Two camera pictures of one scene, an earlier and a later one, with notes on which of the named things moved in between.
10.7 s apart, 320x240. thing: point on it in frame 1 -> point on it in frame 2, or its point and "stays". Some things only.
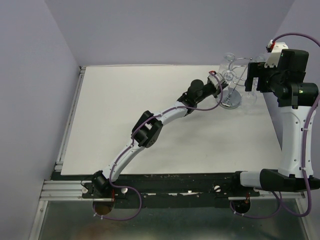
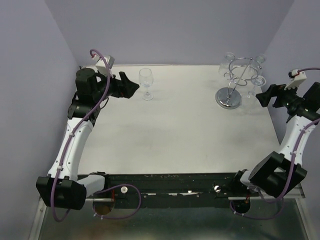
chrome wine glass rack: x=232 y=99 stays
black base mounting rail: x=178 y=190 stays
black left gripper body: x=207 y=91 -> x=113 y=87
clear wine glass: x=231 y=96 -> x=146 y=78
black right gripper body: x=266 y=76 -> x=286 y=98
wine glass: x=260 y=59 stays
